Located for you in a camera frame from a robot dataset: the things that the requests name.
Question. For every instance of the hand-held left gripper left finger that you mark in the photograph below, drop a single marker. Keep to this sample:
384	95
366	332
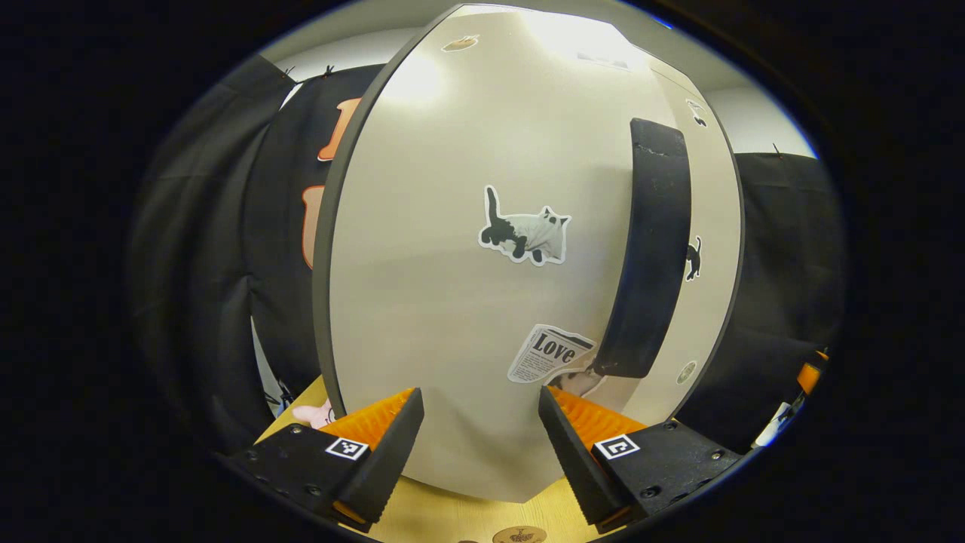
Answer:
384	460

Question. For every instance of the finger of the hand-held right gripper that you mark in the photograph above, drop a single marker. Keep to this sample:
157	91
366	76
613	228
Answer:
813	373

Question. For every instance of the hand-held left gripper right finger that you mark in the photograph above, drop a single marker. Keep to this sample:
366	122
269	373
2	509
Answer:
574	460

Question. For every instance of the pink toy figure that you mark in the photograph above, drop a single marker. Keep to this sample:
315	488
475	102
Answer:
313	415

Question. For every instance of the round wooden coaster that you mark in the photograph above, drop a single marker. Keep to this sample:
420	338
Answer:
520	535

